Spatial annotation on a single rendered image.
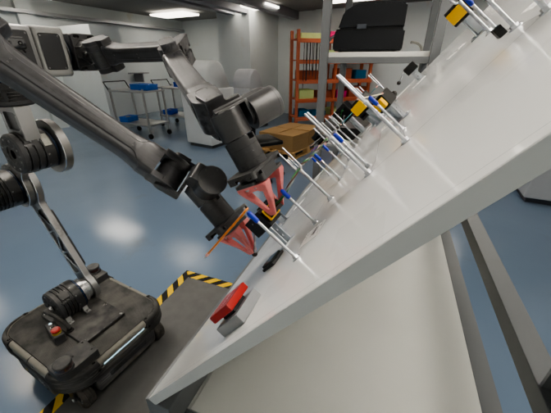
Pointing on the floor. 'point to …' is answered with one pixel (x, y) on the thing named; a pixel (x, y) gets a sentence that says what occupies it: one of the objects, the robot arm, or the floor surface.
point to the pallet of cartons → (291, 138)
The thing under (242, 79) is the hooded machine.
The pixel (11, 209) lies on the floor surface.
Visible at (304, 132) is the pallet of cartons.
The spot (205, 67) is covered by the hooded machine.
